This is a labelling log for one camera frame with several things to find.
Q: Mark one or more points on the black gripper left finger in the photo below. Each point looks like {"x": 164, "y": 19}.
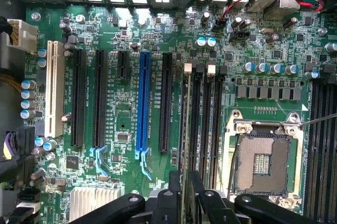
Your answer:
{"x": 168, "y": 208}

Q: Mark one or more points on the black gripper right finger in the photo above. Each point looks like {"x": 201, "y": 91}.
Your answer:
{"x": 258, "y": 208}

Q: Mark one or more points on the CPU socket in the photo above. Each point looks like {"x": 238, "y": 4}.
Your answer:
{"x": 263, "y": 160}

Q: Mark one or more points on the silver finned heatsink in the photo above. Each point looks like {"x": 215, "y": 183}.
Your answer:
{"x": 89, "y": 203}

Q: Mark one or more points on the green motherboard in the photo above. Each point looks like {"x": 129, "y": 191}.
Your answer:
{"x": 126, "y": 118}

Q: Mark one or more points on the long black expansion slot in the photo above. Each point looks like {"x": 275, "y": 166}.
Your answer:
{"x": 78, "y": 97}
{"x": 166, "y": 102}
{"x": 100, "y": 97}

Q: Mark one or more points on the thin metal locking lever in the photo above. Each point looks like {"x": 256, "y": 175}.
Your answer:
{"x": 319, "y": 120}

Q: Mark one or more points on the blue expansion slot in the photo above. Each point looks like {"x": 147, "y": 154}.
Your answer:
{"x": 144, "y": 102}

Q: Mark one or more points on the short black expansion slot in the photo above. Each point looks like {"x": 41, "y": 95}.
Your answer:
{"x": 123, "y": 64}

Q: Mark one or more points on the white expansion slot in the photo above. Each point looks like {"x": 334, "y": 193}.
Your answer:
{"x": 54, "y": 89}

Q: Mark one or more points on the white power connector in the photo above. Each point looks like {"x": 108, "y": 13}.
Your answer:
{"x": 23, "y": 34}

